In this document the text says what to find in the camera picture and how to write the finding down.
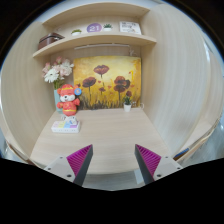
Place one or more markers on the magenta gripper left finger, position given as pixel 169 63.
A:
pixel 72 167

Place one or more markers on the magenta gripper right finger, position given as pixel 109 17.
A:
pixel 153 166

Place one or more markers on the small potted plant white pot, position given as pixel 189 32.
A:
pixel 127 103

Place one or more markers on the light green flower vase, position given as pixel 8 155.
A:
pixel 57 99

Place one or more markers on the red plush toy figure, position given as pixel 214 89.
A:
pixel 68 101

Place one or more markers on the yellow poppy flower painting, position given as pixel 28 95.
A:
pixel 106 81

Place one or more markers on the pink white flower bouquet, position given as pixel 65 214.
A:
pixel 56 73

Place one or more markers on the white light bar under shelf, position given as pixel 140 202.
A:
pixel 101 45

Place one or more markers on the small green plant left shelf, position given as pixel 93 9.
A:
pixel 76 32

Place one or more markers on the small green plant shelf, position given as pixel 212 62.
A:
pixel 76 32
pixel 107 27

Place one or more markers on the round purple number sign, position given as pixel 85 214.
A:
pixel 94 27

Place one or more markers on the small green plant right shelf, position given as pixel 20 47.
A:
pixel 107 27

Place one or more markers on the white book on shelf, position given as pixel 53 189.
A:
pixel 130 27

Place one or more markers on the wooden wall shelf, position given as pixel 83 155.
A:
pixel 95 39

